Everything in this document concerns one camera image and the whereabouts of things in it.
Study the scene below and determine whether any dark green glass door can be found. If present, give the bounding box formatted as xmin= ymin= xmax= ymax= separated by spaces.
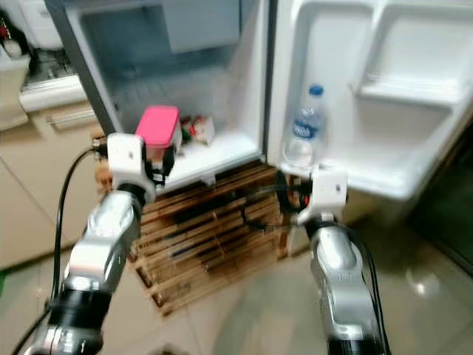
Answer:
xmin=405 ymin=139 xmax=473 ymax=254

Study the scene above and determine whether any white fridge door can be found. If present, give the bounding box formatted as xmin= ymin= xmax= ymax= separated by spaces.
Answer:
xmin=266 ymin=0 xmax=473 ymax=202

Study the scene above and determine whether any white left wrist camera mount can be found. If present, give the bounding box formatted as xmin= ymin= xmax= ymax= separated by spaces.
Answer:
xmin=106 ymin=133 xmax=157 ymax=204

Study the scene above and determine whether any white door shelf bin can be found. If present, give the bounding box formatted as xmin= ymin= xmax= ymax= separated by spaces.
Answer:
xmin=351 ymin=0 xmax=473 ymax=105

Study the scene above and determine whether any grey small fridge body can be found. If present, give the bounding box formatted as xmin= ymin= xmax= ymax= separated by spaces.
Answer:
xmin=44 ymin=0 xmax=276 ymax=186

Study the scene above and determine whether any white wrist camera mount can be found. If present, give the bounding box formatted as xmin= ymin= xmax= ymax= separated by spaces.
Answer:
xmin=296 ymin=164 xmax=350 ymax=223
xmin=106 ymin=133 xmax=157 ymax=204

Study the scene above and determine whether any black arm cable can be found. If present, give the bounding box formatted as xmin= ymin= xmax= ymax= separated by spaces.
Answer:
xmin=347 ymin=226 xmax=392 ymax=355
xmin=11 ymin=144 xmax=112 ymax=355

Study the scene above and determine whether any cream kitchen base cabinet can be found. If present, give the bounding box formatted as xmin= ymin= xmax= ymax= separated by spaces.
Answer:
xmin=0 ymin=104 xmax=112 ymax=271

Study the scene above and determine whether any clear water bottle blue cap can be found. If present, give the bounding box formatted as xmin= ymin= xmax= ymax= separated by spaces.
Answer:
xmin=282 ymin=84 xmax=327 ymax=168

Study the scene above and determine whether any metal dish rack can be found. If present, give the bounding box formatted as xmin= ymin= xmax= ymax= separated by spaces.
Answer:
xmin=30 ymin=48 xmax=72 ymax=83

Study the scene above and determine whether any white sink counter edge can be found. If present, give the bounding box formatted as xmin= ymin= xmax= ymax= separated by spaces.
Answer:
xmin=18 ymin=78 xmax=76 ymax=113

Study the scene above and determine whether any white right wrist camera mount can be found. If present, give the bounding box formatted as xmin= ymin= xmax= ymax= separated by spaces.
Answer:
xmin=296 ymin=164 xmax=350 ymax=223

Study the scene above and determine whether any cream counter block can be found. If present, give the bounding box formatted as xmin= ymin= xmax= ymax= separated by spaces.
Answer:
xmin=0 ymin=55 xmax=31 ymax=135

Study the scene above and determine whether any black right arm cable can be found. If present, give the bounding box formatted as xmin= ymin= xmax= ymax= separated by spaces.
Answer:
xmin=347 ymin=226 xmax=392 ymax=355

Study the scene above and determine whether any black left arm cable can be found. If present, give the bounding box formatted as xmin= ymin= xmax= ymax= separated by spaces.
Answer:
xmin=11 ymin=144 xmax=112 ymax=355

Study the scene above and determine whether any white plastic jug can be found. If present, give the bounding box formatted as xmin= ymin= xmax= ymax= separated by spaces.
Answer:
xmin=18 ymin=0 xmax=64 ymax=50

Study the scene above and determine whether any grey freezer compartment flap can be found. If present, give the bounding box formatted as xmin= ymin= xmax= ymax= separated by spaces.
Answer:
xmin=163 ymin=0 xmax=242 ymax=55

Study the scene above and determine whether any pink lidded food container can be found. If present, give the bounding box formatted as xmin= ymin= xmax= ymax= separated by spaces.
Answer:
xmin=135 ymin=105 xmax=181 ymax=160

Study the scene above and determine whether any wooden slat pallet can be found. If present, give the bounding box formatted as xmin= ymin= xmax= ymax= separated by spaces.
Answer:
xmin=92 ymin=129 xmax=296 ymax=315

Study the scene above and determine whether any silver cabinet bar handle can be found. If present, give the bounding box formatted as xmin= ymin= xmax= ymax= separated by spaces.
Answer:
xmin=44 ymin=109 xmax=98 ymax=126

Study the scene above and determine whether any black looped wrist cable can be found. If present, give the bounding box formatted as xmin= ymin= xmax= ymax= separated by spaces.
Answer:
xmin=239 ymin=185 xmax=296 ymax=234

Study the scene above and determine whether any colourful snack packet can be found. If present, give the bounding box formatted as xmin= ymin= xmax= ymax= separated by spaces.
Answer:
xmin=180 ymin=115 xmax=217 ymax=146

